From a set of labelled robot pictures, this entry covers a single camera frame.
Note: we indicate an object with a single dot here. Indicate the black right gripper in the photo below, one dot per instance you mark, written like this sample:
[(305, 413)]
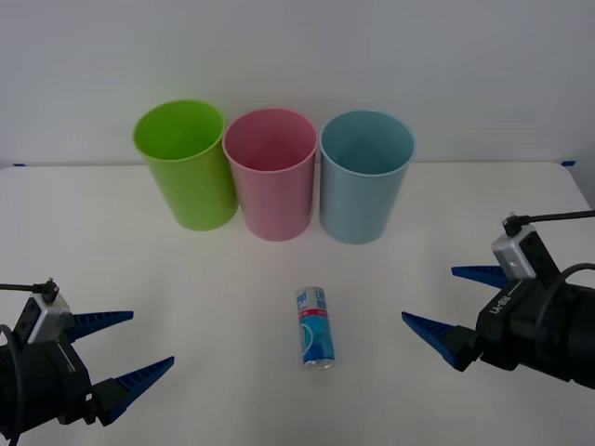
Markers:
[(516, 330)]

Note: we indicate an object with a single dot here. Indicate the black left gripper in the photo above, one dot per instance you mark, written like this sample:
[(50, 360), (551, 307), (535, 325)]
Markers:
[(46, 381)]

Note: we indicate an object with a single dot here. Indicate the blue and white drink can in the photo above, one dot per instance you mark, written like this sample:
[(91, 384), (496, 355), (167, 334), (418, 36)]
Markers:
[(316, 334)]

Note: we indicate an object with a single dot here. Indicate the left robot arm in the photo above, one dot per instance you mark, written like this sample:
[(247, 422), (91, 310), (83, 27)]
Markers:
[(44, 320)]

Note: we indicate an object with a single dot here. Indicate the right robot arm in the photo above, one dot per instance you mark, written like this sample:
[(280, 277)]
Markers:
[(576, 334)]

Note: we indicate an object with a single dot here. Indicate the pale blue plastic bin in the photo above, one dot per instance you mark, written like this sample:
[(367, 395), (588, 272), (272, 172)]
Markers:
[(358, 209)]

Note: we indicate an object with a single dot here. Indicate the green plastic bin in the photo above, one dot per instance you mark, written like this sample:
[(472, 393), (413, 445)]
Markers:
[(200, 195)]

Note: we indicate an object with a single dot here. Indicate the pink plastic bin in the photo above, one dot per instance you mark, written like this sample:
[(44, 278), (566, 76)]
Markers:
[(279, 204)]

